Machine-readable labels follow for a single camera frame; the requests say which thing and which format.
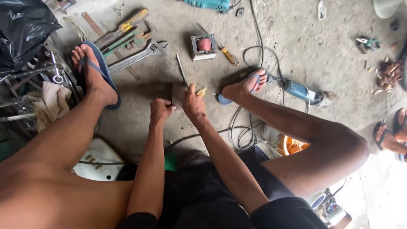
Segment black power cable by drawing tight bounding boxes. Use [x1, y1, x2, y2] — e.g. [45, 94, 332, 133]
[242, 0, 284, 81]

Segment person's left leg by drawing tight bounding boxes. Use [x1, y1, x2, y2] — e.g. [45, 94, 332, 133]
[0, 44, 134, 229]

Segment orange plastic bucket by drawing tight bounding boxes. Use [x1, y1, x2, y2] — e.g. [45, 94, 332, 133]
[276, 134, 311, 156]

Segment black sandal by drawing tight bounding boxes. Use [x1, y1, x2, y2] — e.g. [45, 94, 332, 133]
[372, 121, 407, 163]
[392, 108, 407, 137]

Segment green pipe wrench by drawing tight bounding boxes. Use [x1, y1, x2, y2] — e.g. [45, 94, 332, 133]
[102, 27, 148, 58]

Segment rusty metal clamp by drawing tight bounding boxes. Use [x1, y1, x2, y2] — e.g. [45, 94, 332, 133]
[139, 20, 157, 41]

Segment person's left hand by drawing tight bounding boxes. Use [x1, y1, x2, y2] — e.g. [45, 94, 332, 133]
[149, 98, 177, 126]

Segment beige cloth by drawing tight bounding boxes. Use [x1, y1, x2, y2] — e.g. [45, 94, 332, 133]
[33, 81, 72, 133]

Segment white paper scrap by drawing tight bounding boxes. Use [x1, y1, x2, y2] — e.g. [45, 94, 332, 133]
[318, 0, 328, 22]

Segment black shorts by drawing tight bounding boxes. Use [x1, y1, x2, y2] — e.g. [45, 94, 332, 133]
[115, 146, 329, 229]

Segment person's right hand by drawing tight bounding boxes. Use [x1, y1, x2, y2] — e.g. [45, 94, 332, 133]
[181, 83, 207, 123]

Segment black round object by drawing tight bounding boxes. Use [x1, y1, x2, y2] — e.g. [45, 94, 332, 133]
[398, 45, 407, 92]

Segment yellow-handled screwdriver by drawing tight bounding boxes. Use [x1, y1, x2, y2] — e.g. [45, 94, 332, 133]
[197, 23, 240, 67]

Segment teal electric drill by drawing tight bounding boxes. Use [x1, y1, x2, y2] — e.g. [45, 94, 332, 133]
[184, 0, 232, 13]

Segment black plastic bag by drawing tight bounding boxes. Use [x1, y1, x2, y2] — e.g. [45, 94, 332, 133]
[0, 0, 63, 74]

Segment person's right leg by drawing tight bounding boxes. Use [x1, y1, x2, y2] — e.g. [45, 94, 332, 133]
[221, 68, 371, 199]

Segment heap of metal tools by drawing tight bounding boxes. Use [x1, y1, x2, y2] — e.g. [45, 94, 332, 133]
[0, 32, 84, 129]

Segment coiled grey cable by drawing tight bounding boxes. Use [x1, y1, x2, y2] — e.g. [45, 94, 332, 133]
[165, 86, 310, 151]

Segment heap of boxes and cables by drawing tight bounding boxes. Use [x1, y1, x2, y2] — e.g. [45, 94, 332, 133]
[309, 178, 353, 229]

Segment white plastic container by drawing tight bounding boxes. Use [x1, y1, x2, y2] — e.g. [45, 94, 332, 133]
[73, 138, 125, 182]

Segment blue flip-flop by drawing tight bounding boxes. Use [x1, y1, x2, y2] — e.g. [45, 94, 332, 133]
[217, 73, 269, 106]
[79, 41, 121, 110]

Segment yellow-handled hammer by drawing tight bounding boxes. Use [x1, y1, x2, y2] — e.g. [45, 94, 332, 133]
[93, 8, 149, 50]

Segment person's leg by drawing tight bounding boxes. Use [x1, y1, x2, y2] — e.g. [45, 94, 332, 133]
[221, 68, 371, 199]
[0, 44, 134, 229]

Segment blue angle grinder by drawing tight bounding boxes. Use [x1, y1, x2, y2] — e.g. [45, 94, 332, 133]
[267, 75, 337, 107]

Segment pile of copper wire scraps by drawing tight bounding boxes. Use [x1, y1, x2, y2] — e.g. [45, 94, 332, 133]
[376, 59, 404, 90]

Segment large silver adjustable wrench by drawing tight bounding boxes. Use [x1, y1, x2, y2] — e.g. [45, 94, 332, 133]
[107, 40, 170, 75]

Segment transformer with copper coil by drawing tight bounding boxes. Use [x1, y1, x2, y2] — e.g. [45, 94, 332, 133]
[191, 34, 218, 61]

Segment green-handled pliers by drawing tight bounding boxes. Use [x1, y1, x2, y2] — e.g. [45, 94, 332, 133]
[356, 36, 381, 52]

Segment green plastic object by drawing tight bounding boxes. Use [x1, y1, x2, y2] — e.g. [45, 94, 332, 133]
[164, 153, 178, 172]

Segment rusty flat metal bar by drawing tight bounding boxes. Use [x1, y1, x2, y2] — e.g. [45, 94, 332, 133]
[81, 12, 141, 81]

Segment thin metal saw blade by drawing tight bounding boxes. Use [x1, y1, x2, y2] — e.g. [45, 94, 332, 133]
[176, 52, 190, 89]

